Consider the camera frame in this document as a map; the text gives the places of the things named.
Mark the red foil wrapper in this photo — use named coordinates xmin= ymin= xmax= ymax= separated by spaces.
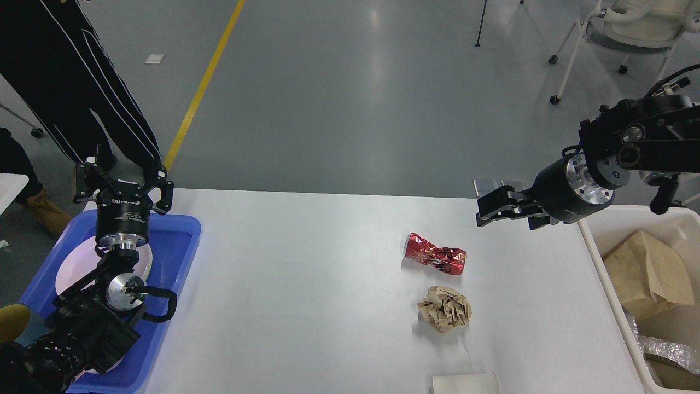
xmin=404 ymin=233 xmax=467 ymax=275

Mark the brown boot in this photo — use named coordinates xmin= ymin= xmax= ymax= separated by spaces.
xmin=0 ymin=129 xmax=73 ymax=237

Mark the black tripod leg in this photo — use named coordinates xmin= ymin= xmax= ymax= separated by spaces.
xmin=475 ymin=0 xmax=488 ymax=48

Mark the blue plastic tray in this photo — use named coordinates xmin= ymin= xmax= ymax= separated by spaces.
xmin=19 ymin=210 xmax=202 ymax=393

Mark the person in striped track pants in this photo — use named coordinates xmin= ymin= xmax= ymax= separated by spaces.
xmin=1 ymin=1 xmax=166 ymax=179

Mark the white paper cup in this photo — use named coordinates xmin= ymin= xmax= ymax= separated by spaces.
xmin=431 ymin=373 xmax=500 ymax=393

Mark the brown paper ball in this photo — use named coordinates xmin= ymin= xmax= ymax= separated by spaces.
xmin=417 ymin=285 xmax=473 ymax=334

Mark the metal floor plate left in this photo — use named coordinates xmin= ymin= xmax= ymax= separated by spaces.
xmin=473 ymin=178 xmax=503 ymax=198

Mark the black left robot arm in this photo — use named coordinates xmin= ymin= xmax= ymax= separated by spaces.
xmin=2 ymin=154 xmax=178 ymax=393

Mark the metal floor plate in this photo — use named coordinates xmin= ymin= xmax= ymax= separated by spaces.
xmin=501 ymin=179 xmax=527 ymax=190
xmin=473 ymin=178 xmax=503 ymax=198

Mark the pink plate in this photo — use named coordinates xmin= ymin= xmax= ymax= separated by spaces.
xmin=55 ymin=239 xmax=153 ymax=294

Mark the white office chair right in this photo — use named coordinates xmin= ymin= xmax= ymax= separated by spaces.
xmin=548 ymin=1 xmax=699 ymax=105

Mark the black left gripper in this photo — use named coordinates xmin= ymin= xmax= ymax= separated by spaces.
xmin=73 ymin=144 xmax=174 ymax=247

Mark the brown paper bag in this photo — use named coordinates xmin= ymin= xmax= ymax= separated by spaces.
xmin=603 ymin=230 xmax=695 ymax=320

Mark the aluminium foil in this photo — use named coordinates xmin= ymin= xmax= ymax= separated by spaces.
xmin=623 ymin=308 xmax=698 ymax=393

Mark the white chair base left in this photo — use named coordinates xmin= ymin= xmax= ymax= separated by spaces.
xmin=1 ymin=104 xmax=44 ymax=139

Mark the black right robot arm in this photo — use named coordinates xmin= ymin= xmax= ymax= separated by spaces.
xmin=476 ymin=64 xmax=699 ymax=230

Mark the teal mug yellow inside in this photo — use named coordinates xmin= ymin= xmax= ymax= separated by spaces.
xmin=1 ymin=304 xmax=32 ymax=344

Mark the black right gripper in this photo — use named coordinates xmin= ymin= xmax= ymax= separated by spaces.
xmin=476 ymin=154 xmax=615 ymax=230

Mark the beige plastic bin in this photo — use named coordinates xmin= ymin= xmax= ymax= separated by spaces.
xmin=579 ymin=205 xmax=699 ymax=393

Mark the white side table left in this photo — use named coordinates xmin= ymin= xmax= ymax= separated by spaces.
xmin=0 ymin=173 xmax=28 ymax=215

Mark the metal floor plate right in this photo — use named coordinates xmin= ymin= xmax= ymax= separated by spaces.
xmin=501 ymin=179 xmax=527 ymax=190

